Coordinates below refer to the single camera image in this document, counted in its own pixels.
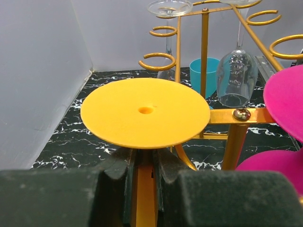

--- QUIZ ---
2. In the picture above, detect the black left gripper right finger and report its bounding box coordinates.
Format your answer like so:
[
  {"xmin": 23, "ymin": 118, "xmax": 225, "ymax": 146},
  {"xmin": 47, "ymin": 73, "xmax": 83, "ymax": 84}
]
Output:
[{"xmin": 152, "ymin": 148, "xmax": 301, "ymax": 227}]

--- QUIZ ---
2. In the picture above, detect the gold wire wine glass rack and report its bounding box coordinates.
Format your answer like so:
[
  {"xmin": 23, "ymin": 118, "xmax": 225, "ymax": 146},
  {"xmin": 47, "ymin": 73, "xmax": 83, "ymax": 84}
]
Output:
[{"xmin": 138, "ymin": 0, "xmax": 303, "ymax": 172}]

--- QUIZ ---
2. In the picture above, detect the short clear wine glass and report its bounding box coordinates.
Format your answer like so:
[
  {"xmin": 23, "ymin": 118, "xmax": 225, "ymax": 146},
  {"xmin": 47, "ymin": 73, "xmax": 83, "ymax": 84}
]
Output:
[{"xmin": 215, "ymin": 0, "xmax": 263, "ymax": 108}]

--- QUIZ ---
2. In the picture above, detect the pink plastic wine glass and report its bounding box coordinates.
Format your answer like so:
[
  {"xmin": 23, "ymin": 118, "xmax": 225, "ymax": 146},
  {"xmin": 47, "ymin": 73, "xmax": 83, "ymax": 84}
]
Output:
[{"xmin": 236, "ymin": 65, "xmax": 303, "ymax": 196}]

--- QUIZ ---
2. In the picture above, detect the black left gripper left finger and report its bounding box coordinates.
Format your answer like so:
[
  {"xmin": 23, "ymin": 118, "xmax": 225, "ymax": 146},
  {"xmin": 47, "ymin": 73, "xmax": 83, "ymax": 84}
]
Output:
[{"xmin": 0, "ymin": 148, "xmax": 135, "ymax": 227}]

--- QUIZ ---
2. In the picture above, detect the orange plastic wine glass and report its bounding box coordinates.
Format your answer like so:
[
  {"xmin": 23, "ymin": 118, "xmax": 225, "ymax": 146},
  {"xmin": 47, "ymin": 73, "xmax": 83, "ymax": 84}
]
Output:
[{"xmin": 80, "ymin": 78, "xmax": 210, "ymax": 227}]

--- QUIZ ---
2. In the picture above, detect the aluminium rail frame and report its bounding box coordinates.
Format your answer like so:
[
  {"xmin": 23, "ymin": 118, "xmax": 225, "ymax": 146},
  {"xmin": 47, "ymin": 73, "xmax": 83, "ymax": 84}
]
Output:
[{"xmin": 254, "ymin": 55, "xmax": 276, "ymax": 74}]

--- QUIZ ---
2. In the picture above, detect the blue plastic wine glass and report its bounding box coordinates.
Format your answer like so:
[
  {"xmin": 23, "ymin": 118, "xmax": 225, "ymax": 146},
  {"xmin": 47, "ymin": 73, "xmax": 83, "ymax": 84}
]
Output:
[{"xmin": 189, "ymin": 57, "xmax": 222, "ymax": 100}]

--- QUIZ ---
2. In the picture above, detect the tall clear wine glass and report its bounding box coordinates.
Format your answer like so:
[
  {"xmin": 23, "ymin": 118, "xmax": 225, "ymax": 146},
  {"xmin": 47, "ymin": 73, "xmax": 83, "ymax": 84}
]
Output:
[{"xmin": 147, "ymin": 0, "xmax": 193, "ymax": 80}]

